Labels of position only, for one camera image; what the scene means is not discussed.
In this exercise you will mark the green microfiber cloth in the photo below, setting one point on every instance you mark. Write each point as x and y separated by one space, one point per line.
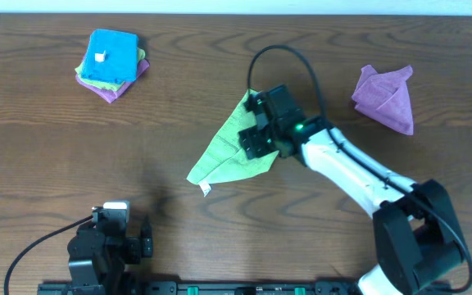
224 160

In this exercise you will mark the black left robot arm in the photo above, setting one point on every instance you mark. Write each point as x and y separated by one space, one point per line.
100 252

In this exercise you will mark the folded green cloth in stack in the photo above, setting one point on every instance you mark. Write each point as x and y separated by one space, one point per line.
115 87

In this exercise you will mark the crumpled purple cloth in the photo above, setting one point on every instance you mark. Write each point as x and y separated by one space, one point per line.
384 97

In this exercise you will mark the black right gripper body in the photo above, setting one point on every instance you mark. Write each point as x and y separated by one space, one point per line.
258 123

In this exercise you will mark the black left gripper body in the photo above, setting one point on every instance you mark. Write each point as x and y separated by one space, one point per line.
136 247

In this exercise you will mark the folded purple cloth in stack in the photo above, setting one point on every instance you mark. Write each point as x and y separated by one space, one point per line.
107 95

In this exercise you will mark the folded blue cloth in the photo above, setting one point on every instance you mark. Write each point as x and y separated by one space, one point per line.
111 57

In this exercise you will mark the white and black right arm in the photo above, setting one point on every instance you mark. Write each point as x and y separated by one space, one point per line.
417 236

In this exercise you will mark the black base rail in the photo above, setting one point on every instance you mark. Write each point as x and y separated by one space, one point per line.
195 288

